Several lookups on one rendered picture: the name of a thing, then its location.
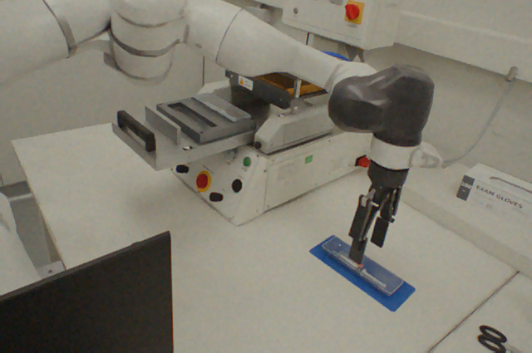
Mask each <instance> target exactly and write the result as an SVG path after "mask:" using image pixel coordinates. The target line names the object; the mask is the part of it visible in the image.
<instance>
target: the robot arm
mask: <svg viewBox="0 0 532 353"><path fill-rule="evenodd" d="M179 43H184V44H185V45H188V46H189V47H191V48H192V49H194V50H195V51H197V52H198V53H199V54H200V55H202V56H204V57H206V58H208V59H210V60H211V61H213V62H214V63H216V64H217V65H218V66H220V67H222V68H224V69H227V70H229V71H232V72H235V73H237V74H239V75H241V76H247V77H254V76H261V75H265V74H269V73H273V72H287V73H289V74H291V75H293V76H296V77H298V78H300V79H302V80H305V81H308V82H310V83H313V84H314V85H316V86H320V87H322V88H323V89H325V90H326V91H327V92H328V93H329V94H330V96H329V100H328V116H329V118H330V119H331V121H332V122H333V124H334V125H335V126H336V127H337V128H339V129H340V130H345V131H346V132H352V133H372V139H371V144H370V148H369V147H365V148H364V153H368V155H369V157H370V161H369V165H368V169H367V176H368V177H369V179H370V180H371V183H372V184H371V185H370V187H369V189H368V194H367V195H363V194H361V195H360V196H359V198H358V206H357V210H356V212H355V215H354V218H353V221H352V226H351V228H350V231H349V234H348V236H349V237H351V238H353V240H352V246H351V249H350V253H349V258H350V259H351V260H353V261H354V262H355V263H357V264H358V265H361V264H362V260H363V255H364V253H365V249H366V245H367V240H368V238H367V237H366V236H367V233H368V231H369V229H370V227H371V225H372V222H373V220H374V218H375V216H376V213H377V211H379V216H380V217H379V216H376V221H375V223H374V227H373V230H372V236H371V239H370V242H371V243H373V244H375V245H376V246H378V247H379V248H382V247H383V245H384V242H385V239H386V236H387V231H388V229H389V225H390V223H394V222H395V219H394V218H393V217H392V215H393V216H395V215H396V214H397V209H398V205H399V201H400V197H401V190H402V187H403V185H404V184H405V182H406V177H407V174H408V171H409V168H410V167H420V168H434V169H437V168H440V167H441V165H442V163H443V161H442V158H441V156H440V155H439V154H438V152H437V151H436V149H435V148H434V147H433V146H431V145H430V144H427V142H425V141H424V140H422V131H423V129H424V127H425V126H426V123H427V121H428V119H429V115H430V113H431V108H432V104H433V97H434V90H435V84H434V81H433V80H432V78H431V77H430V76H429V75H428V74H427V73H426V72H425V71H423V70H422V69H419V68H417V67H414V66H412V65H410V64H405V63H396V64H395V65H393V66H392V67H390V68H388V69H386V70H384V71H379V72H377V71H375V70H374V69H372V68H371V66H369V65H368V64H366V63H362V62H355V61H340V60H338V59H337V58H335V57H332V56H329V55H328V54H325V53H323V52H321V51H318V50H316V49H314V48H312V47H309V46H307V45H305V44H302V43H300V42H297V41H295V40H293V39H292V38H291V37H288V36H287V35H285V34H283V33H281V32H280V31H278V30H277V29H275V27H273V26H271V25H269V24H267V23H266V22H263V21H262V20H260V19H258V18H257V17H256V16H254V15H252V14H251V13H249V12H247V11H245V10H243V9H242V8H240V7H236V6H235V5H232V4H230V3H227V2H223V1H221V0H111V1H109V0H2V1H0V93H1V92H3V91H5V90H6V89H7V88H8V87H9V86H11V85H12V84H14V83H15V82H17V81H19V80H21V79H22V78H24V77H27V76H30V75H31V74H33V73H35V72H38V71H41V70H43V69H45V68H47V66H50V65H51V64H53V63H56V62H58V61H60V60H62V59H64V58H69V57H71V56H75V55H77V54H79V53H82V52H84V51H88V50H91V49H97V50H99V51H103V62H104V63H105V64H106V65H107V66H108V67H109V68H111V69H113V70H115V71H116V72H117V73H118V74H119V75H120V76H121V77H122V78H123V79H125V80H126V81H128V82H130V83H131V84H133V85H135V86H145V87H151V86H155V85H159V84H160V83H161V82H162V81H163V80H165V79H166V77H167V76H168V74H169V72H170V69H171V67H172V59H173V56H174V53H175V45H176V44H179ZM373 203H374V204H373ZM375 204H377V206H376V205H375ZM392 208H393V209H392ZM389 222H390V223H389ZM39 280H42V279H41V277H40V276H39V274H38V273H37V272H36V270H35V268H34V267H33V265H32V263H31V261H30V259H29V257H28V255H27V252H26V250H25V248H24V246H23V245H22V242H21V240H20V238H19V237H18V235H17V232H16V224H15V220H14V217H13V214H12V209H11V206H10V203H9V201H8V199H7V196H5V195H4V194H2V193H1V192H0V296H1V295H4V294H6V293H8V292H10V291H12V290H15V289H17V288H19V287H23V286H26V285H27V284H30V283H32V282H37V281H39Z"/></svg>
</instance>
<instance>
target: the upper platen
mask: <svg viewBox="0 0 532 353"><path fill-rule="evenodd" d="M255 77H257V78H259V79H260V80H262V81H267V82H268V83H270V84H272V85H274V86H277V87H279V88H281V89H283V90H286V91H288V92H289V96H292V95H293V87H294V80H292V79H290V78H288V77H286V76H283V75H280V74H278V73H276V72H273V73H269V74H265V75H261V76H255ZM327 93H328V92H327V91H326V90H325V89H323V88H322V87H320V86H316V85H314V84H313V83H310V82H308V81H305V80H301V84H300V90H299V96H300V97H302V100H303V99H307V98H310V97H314V96H320V95H323V94H327Z"/></svg>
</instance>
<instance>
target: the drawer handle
mask: <svg viewBox="0 0 532 353"><path fill-rule="evenodd" d="M117 123H118V126H119V127H120V128H121V127H125V126H126V127H127V128H128V129H129V130H131V131H132V132H133V133H134V134H135V135H137V136H138V137H139V138H140V139H142V140H143V141H144V142H145V151H146V152H151V151H155V150H156V138H155V133H153V132H152V131H151V130H148V129H147V128H146V127H144V126H143V125H142V124H141V123H140V122H139V121H138V120H136V119H135V118H133V117H132V116H131V115H129V114H128V113H127V112H126V111H124V110H120V111H118V112H117Z"/></svg>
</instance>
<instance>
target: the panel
mask: <svg viewBox="0 0 532 353"><path fill-rule="evenodd" d="M236 149H237V151H238V156H237V159H236V160H235V161H233V162H229V161H227V160H226V158H224V151H223V152H220V153H217V154H212V155H210V156H206V157H204V158H201V159H196V160H193V161H190V162H188V163H183V165H184V166H188V167H190V170H189V172H188V173H187V174H186V173H183V174H181V173H177V172H176V170H175V167H176V166H173V167H171V169H170V170H171V171H172V172H174V173H175V174H176V175H177V176H178V177H180V178H181V179H182V180H183V182H184V183H186V184H188V185H189V186H190V187H191V188H192V189H193V190H194V191H195V192H196V193H198V194H199V195H200V196H201V197H202V198H204V199H205V200H206V201H207V202H208V203H210V204H211V205H212V206H213V207H214V208H216V209H217V210H218V211H219V212H220V213H222V214H223V215H224V216H225V217H226V218H228V219H229V221H230V222H233V220H234V216H235V214H236V212H237V210H238V207H239V205H240V203H241V200H242V198H243V196H244V193H245V191H246V189H247V188H248V185H249V182H250V180H251V177H252V175H253V173H254V170H255V168H256V166H257V163H258V162H259V159H260V156H261V155H260V154H258V153H256V152H255V151H253V150H252V149H250V148H249V147H247V146H246V145H243V146H240V147H237V148H236ZM246 158H248V159H249V165H248V166H244V164H243V161H244V159H246ZM200 174H206V175H207V177H208V184H207V186H206V188H205V189H199V188H198V186H197V183H196V182H197V178H198V176H199V175H200ZM235 179H238V180H239V182H240V184H241V187H240V190H239V191H233V189H232V183H233V182H234V180H235ZM212 192H216V193H219V194H222V195H223V200H221V201H220V202H219V201H218V202H211V201H210V200H209V195H210V193H212Z"/></svg>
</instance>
